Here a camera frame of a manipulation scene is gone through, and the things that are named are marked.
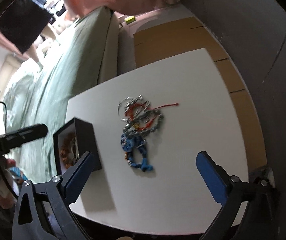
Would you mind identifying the white bed mattress side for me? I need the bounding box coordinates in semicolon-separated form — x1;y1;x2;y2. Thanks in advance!
97;10;120;85

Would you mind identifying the silver ring hoop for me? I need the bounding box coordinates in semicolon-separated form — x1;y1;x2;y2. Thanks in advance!
117;97;136;122

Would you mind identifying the brown rudraksha bead bracelet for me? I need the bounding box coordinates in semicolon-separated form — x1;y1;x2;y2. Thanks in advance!
59;132;80;169

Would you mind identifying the red string bracelet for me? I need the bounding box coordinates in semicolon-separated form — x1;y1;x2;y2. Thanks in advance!
126;101;180;131

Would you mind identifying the black sleeve forearm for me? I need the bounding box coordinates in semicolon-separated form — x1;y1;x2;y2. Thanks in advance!
0;0;53;54

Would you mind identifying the blue knitted flower bracelet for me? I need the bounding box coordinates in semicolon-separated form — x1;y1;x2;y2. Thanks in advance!
120;132;155;172

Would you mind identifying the brown cardboard sheet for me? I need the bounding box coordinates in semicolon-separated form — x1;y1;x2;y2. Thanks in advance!
131;19;267;174

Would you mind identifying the black jewelry box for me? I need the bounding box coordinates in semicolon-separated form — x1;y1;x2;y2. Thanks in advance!
53;118;102;175

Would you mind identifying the yellow green small object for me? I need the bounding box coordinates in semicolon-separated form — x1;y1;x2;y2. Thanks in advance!
124;16;136;24

